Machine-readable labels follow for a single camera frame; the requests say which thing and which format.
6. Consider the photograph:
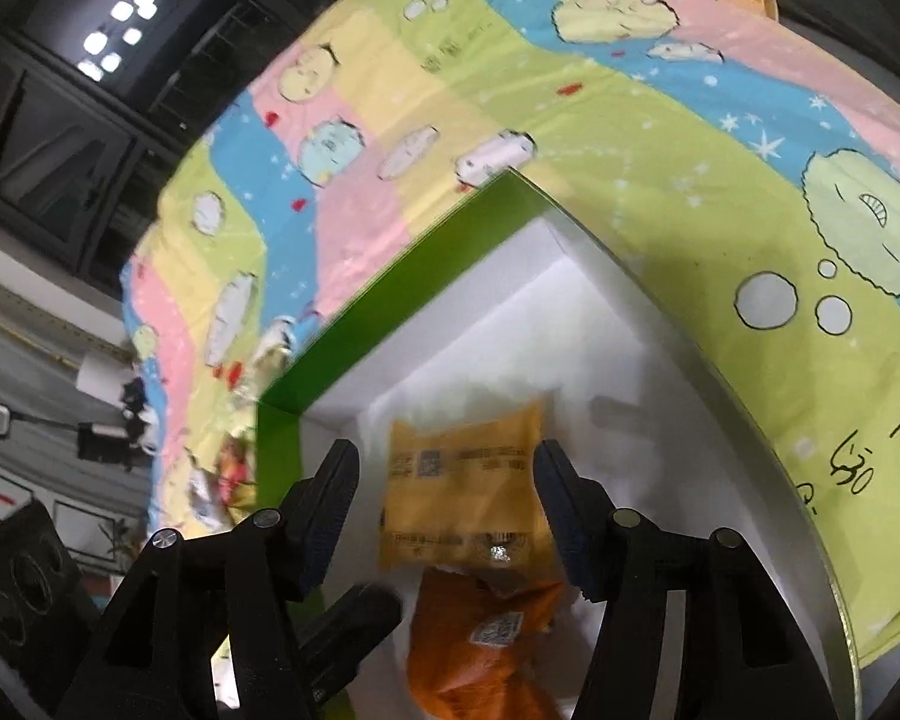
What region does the yellow snack packet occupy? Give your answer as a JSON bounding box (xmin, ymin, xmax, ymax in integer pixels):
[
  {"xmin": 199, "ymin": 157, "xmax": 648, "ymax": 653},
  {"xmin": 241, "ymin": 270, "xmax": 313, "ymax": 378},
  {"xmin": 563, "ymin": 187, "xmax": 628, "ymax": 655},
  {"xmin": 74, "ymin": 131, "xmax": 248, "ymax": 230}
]
[{"xmin": 377, "ymin": 399, "xmax": 571, "ymax": 575}]

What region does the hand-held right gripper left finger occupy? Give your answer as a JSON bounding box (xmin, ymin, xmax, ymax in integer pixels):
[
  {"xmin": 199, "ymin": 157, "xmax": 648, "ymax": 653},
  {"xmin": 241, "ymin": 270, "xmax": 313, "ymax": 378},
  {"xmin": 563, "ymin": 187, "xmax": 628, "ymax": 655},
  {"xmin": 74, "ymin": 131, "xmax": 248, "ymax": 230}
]
[{"xmin": 56, "ymin": 439, "xmax": 361, "ymax": 720}]

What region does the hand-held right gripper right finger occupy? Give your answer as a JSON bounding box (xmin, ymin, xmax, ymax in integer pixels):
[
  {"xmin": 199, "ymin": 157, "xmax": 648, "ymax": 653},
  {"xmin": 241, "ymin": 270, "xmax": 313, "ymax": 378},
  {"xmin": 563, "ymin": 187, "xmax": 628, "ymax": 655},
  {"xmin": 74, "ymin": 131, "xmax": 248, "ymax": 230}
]
[{"xmin": 534, "ymin": 439, "xmax": 841, "ymax": 720}]

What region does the red snack packet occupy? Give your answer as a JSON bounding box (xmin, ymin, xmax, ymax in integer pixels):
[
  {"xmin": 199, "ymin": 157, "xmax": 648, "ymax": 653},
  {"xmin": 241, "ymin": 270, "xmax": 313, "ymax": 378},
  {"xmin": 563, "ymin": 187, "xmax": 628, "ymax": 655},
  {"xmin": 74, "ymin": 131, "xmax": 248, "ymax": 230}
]
[{"xmin": 211, "ymin": 436, "xmax": 260, "ymax": 527}]

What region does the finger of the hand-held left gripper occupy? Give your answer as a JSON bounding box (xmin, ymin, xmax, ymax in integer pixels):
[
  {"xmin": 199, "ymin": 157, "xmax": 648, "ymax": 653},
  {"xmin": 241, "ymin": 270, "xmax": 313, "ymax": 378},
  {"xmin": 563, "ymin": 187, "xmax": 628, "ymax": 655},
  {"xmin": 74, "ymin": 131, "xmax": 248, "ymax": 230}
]
[{"xmin": 300, "ymin": 583, "xmax": 403, "ymax": 706}]

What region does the green box with white inside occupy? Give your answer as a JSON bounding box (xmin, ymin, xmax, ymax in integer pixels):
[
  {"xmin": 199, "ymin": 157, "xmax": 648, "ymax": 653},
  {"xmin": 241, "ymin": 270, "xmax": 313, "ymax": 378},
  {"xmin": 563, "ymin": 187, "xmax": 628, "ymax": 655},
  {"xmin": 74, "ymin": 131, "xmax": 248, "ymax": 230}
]
[{"xmin": 255, "ymin": 169, "xmax": 863, "ymax": 720}]

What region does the shiny silver snack packet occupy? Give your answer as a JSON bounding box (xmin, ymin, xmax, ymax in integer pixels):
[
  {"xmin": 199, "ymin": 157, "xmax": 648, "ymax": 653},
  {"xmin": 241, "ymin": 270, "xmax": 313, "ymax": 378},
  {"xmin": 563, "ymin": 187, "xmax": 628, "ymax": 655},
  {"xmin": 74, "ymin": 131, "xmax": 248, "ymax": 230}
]
[{"xmin": 251, "ymin": 322, "xmax": 302, "ymax": 392}]

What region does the pastel cartoon printed blanket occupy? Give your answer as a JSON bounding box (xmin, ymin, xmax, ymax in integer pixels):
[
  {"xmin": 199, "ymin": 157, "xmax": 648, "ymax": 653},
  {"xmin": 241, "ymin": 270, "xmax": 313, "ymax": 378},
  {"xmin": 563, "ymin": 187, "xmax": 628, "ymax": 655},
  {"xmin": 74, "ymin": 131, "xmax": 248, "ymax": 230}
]
[{"xmin": 120, "ymin": 0, "xmax": 900, "ymax": 691}]

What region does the orange snack packet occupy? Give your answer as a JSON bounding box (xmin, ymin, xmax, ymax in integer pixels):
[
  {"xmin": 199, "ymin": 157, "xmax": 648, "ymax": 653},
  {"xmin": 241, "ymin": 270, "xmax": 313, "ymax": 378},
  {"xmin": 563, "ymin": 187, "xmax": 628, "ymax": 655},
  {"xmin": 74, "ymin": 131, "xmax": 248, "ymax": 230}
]
[{"xmin": 405, "ymin": 566, "xmax": 571, "ymax": 720}]

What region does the black camera on stand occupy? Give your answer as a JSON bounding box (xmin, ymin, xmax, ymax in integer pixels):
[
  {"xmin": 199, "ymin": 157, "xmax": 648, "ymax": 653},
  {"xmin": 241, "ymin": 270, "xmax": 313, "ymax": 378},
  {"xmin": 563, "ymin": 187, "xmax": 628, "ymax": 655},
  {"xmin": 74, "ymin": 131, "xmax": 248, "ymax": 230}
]
[{"xmin": 73, "ymin": 381, "xmax": 160, "ymax": 470}]

